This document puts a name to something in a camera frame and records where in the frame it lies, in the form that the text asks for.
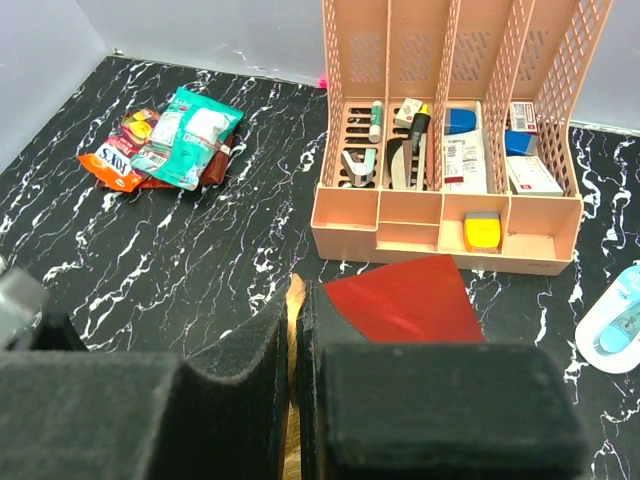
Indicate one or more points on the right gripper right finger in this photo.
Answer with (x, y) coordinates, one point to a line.
(428, 410)

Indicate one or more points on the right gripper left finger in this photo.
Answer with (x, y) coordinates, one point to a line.
(68, 413)

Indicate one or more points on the red brown paper bag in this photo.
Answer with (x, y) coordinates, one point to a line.
(419, 301)

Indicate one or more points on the Fox's fruits candy bag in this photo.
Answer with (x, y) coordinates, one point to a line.
(110, 164)

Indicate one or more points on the red chips bag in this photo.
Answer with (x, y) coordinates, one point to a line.
(213, 174)

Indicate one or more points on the teal snack bag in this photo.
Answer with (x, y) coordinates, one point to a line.
(185, 139)

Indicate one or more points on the yellow grey small box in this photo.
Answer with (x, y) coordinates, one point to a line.
(482, 232)

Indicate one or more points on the light blue packaged item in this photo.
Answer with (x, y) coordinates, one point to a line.
(608, 335)

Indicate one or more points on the white blue box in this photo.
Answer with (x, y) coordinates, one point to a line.
(465, 166)

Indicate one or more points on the white green glue stick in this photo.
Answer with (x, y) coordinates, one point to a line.
(376, 122)

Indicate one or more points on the white red label box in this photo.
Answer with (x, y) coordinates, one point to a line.
(527, 174)

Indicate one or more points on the black yellow marker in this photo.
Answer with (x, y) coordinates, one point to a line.
(414, 149)

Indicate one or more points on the peach plastic file organizer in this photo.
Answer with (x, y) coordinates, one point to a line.
(525, 61)

